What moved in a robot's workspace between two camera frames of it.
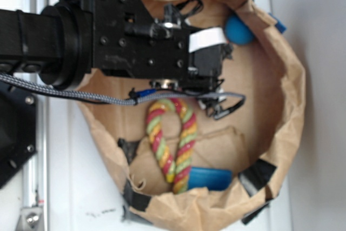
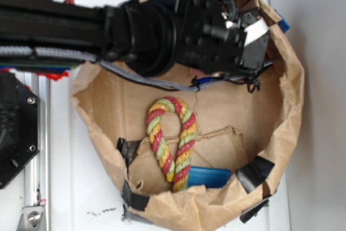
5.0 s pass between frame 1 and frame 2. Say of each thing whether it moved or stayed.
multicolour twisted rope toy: stayed
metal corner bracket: stayed
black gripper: moved
